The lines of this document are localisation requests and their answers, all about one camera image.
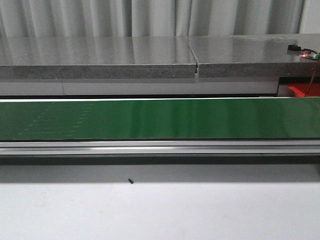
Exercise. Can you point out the right grey stone slab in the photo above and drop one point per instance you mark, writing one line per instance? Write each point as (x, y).
(253, 55)

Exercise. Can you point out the grey stone slab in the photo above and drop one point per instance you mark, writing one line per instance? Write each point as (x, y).
(253, 55)
(159, 57)

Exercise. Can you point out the green conveyor belt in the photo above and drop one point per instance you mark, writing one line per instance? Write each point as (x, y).
(238, 118)

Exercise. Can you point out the red plastic bin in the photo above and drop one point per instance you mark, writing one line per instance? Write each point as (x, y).
(302, 90)

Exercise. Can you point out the left grey stone slab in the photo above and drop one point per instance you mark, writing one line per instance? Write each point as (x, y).
(159, 57)

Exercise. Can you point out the small black device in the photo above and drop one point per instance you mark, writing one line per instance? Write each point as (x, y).
(294, 47)

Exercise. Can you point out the circuit board with red light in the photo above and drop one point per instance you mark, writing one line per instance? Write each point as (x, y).
(310, 54)

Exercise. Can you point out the grey pleated curtain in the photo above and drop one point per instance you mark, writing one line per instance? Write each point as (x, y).
(136, 18)

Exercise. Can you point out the aluminium conveyor frame rail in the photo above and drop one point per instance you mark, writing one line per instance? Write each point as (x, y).
(161, 147)

